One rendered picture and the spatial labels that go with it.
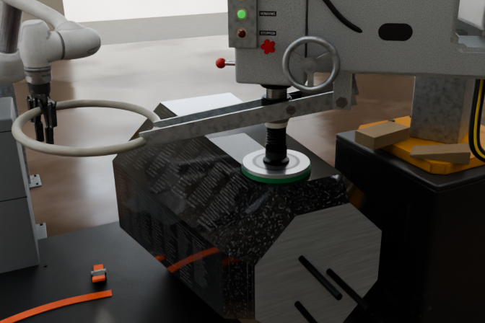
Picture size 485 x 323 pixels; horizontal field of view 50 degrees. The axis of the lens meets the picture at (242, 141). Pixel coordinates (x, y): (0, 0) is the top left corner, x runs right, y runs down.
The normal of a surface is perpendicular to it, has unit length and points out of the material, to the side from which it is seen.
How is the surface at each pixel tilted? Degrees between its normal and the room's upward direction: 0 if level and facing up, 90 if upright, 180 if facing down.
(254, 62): 90
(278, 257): 90
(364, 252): 90
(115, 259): 0
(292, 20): 90
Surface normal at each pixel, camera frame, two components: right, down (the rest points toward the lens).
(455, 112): -0.56, 0.30
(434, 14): -0.26, 0.35
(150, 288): -0.02, -0.93
